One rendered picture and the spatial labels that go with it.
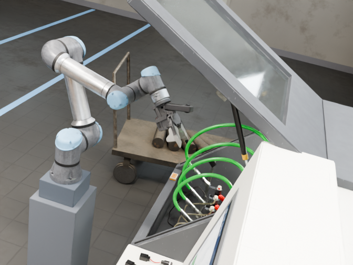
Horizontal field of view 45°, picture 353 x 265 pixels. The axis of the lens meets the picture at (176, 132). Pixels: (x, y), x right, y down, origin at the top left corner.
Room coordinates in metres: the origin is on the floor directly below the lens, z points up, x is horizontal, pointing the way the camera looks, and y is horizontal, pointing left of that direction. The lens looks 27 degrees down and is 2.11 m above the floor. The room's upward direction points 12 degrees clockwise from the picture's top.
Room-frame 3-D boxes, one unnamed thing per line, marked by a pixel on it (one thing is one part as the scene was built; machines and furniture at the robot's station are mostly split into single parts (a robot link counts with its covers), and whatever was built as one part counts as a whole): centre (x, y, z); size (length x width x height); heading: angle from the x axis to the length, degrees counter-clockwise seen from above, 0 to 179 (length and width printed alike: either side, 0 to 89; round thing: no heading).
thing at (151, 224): (1.59, 0.01, 0.87); 0.62 x 0.04 x 0.16; 169
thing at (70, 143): (1.71, 0.48, 1.07); 0.13 x 0.12 x 0.14; 160
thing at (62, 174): (1.70, 0.48, 0.95); 0.15 x 0.15 x 0.10
